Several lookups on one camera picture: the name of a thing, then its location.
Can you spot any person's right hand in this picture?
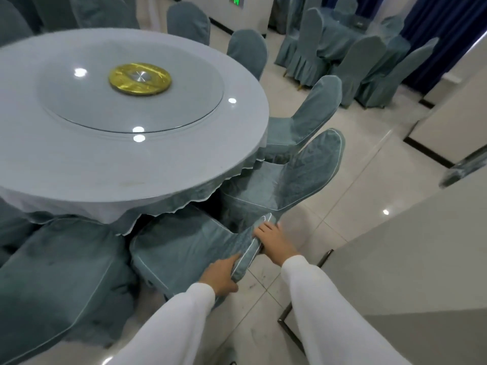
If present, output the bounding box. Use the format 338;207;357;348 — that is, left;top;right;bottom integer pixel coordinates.
253;222;301;267

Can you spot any chrome corner guard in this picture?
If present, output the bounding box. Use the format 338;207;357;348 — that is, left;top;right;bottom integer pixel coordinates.
439;144;487;189

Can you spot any person's left forearm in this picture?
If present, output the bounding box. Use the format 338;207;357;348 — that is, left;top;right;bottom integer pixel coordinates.
110;281;217;365

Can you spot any person's right forearm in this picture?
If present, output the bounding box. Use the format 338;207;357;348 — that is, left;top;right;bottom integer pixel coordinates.
281;254;413;365

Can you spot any round white clothed table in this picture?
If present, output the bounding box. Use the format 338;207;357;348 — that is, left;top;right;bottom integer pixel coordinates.
0;27;270;236

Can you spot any person's left hand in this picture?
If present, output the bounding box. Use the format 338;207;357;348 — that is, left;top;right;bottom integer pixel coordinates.
197;254;242;297

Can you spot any gold turntable hub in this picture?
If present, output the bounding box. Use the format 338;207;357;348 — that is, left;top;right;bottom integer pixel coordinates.
109;63;172;96

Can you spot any cluster of teal banquet chairs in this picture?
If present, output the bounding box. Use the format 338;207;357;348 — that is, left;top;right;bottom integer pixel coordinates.
268;0;440;109

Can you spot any round glass turntable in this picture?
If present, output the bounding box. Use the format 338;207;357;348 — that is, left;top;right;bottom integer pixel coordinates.
36;41;225;133

